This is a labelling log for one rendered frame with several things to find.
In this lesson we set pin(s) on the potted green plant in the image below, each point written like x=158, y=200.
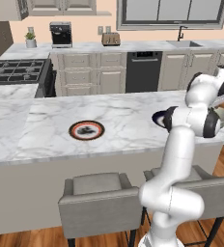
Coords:
x=30, y=40

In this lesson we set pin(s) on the beige door cupboard run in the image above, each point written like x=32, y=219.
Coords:
x=181, y=70

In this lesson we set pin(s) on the beige wall cupboards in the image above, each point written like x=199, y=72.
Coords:
x=61, y=7

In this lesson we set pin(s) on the black gas hob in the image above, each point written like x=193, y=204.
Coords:
x=15, y=70

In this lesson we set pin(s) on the beige kitchen island base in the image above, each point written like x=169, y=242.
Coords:
x=27, y=193

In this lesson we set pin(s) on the black oven range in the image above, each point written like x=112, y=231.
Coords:
x=48, y=85

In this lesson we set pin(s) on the grey framed window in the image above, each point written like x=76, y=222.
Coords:
x=173, y=11

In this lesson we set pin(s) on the black coffee machine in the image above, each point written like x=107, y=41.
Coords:
x=61, y=35

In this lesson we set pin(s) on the grey wall socket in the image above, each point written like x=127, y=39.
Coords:
x=107, y=29
x=100, y=30

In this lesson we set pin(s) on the steel sink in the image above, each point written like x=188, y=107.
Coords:
x=183, y=44

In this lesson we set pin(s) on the brown toaster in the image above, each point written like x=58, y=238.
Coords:
x=110, y=39

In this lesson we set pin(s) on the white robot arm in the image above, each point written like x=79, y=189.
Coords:
x=178, y=151

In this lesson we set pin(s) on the black tap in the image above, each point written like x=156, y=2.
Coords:
x=180, y=32

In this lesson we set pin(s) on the beige drawer cupboard run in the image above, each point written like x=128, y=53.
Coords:
x=85, y=74

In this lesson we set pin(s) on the grey upholstered stool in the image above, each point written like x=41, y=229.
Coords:
x=101, y=202
x=218, y=193

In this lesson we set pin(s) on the black dishwasher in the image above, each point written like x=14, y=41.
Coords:
x=143, y=72

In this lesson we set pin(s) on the beige corner wall cupboard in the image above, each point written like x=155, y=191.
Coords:
x=7, y=9

